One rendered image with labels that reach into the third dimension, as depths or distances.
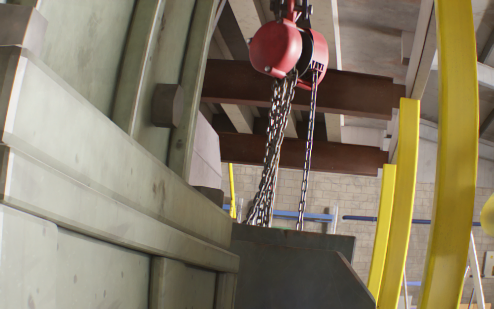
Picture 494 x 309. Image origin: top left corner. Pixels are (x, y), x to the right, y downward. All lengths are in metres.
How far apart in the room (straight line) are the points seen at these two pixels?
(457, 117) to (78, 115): 1.27
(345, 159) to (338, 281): 4.23
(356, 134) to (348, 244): 4.39
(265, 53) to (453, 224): 0.64
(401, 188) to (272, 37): 1.58
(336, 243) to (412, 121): 2.21
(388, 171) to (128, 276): 4.55
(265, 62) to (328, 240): 0.74
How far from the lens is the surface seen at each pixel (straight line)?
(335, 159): 5.15
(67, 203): 0.26
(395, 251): 3.15
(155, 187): 0.43
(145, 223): 0.38
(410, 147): 3.22
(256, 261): 0.90
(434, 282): 1.46
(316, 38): 1.78
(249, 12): 2.88
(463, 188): 1.48
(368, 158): 5.16
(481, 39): 12.71
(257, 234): 1.04
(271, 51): 1.72
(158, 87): 0.60
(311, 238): 1.06
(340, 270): 0.94
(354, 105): 3.49
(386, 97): 3.51
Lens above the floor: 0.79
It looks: 10 degrees up
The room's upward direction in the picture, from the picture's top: 7 degrees clockwise
